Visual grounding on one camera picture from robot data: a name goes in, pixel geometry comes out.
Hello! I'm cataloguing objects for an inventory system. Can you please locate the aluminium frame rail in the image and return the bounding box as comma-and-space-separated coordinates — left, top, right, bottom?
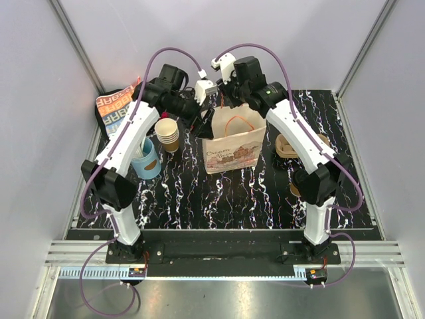
31, 239, 416, 318

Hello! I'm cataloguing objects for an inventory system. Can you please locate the single brown paper cup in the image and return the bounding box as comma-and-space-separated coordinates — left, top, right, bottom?
290, 183, 301, 197

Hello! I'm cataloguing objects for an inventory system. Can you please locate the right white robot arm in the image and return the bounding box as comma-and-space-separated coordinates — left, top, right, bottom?
211, 53, 347, 264

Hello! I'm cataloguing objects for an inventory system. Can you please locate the light blue straw holder cup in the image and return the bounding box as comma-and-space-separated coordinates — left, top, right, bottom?
131, 138, 161, 180

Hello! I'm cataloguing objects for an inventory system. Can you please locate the stack of brown cup carriers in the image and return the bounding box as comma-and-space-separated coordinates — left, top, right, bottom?
275, 134, 330, 159

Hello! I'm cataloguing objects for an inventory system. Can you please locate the stack of paper coffee cups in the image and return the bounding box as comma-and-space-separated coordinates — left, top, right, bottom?
155, 118, 179, 153

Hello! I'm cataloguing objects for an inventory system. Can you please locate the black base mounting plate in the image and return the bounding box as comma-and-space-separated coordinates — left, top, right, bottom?
106, 230, 341, 280

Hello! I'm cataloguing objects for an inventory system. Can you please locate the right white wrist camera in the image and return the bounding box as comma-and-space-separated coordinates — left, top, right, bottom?
211, 53, 236, 85

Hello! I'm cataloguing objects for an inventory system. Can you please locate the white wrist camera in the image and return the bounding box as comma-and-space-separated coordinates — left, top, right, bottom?
211, 53, 236, 85
194, 80, 217, 106

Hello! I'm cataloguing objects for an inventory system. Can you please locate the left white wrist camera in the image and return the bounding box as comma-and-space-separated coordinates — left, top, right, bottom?
194, 80, 217, 106

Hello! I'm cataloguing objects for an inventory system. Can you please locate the colourful rabbit print cloth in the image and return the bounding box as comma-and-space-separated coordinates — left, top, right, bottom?
94, 76, 141, 138

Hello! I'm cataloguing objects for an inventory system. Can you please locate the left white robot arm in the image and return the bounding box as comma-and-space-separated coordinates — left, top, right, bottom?
81, 64, 215, 263

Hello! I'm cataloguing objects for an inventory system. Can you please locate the beige paper takeout bag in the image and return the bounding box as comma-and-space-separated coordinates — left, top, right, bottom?
203, 104, 266, 174

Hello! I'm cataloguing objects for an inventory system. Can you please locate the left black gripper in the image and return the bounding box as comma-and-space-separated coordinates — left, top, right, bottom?
165, 88, 214, 139

